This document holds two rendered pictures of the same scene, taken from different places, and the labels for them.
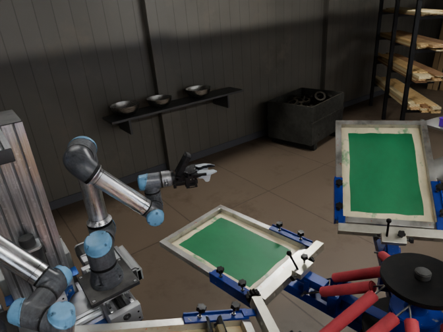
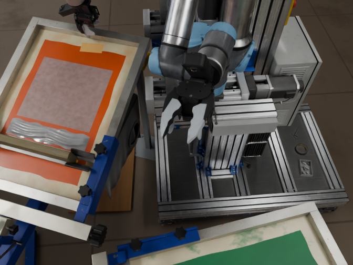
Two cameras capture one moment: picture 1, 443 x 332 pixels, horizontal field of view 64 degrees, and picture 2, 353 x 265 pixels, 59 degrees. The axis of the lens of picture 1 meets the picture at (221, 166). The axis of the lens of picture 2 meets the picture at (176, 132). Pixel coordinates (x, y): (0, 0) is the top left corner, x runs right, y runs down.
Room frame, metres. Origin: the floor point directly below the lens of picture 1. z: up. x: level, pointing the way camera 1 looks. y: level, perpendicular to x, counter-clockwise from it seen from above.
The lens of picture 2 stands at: (1.69, -0.26, 2.16)
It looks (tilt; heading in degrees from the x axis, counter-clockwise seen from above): 54 degrees down; 120
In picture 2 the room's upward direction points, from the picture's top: straight up
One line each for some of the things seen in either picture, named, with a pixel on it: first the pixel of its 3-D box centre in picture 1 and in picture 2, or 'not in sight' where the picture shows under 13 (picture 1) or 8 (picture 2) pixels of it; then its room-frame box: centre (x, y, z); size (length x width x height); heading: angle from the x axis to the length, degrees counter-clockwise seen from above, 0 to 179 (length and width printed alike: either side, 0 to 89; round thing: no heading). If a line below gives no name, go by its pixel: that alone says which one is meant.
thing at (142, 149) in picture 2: not in sight; (144, 110); (0.80, 0.83, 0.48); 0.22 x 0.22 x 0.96; 14
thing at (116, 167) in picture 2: not in sight; (118, 149); (0.98, 0.35, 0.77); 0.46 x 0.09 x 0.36; 104
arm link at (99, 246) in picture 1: (99, 249); (196, 44); (1.29, 0.57, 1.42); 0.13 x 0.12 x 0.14; 10
